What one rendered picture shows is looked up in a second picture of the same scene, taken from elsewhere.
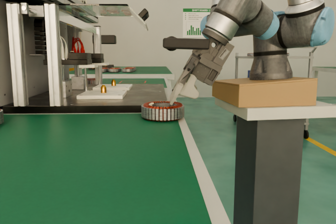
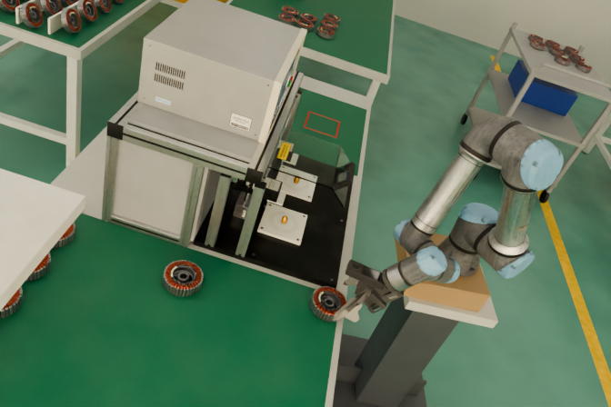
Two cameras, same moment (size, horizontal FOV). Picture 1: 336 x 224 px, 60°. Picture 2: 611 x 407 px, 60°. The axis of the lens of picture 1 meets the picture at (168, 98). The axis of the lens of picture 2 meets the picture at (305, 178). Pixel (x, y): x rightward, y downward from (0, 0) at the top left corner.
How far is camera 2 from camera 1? 113 cm
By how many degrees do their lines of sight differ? 27
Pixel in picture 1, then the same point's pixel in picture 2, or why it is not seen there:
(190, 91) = (352, 315)
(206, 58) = (375, 297)
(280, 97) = (445, 299)
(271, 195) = (406, 350)
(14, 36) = (220, 198)
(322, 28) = (508, 273)
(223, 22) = (399, 283)
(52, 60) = (247, 224)
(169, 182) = not seen: outside the picture
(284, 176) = (425, 342)
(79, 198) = not seen: outside the picture
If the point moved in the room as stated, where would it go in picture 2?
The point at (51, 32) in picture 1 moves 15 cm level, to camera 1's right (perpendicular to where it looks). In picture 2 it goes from (253, 205) to (302, 223)
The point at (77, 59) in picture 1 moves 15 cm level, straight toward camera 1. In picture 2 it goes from (267, 194) to (269, 226)
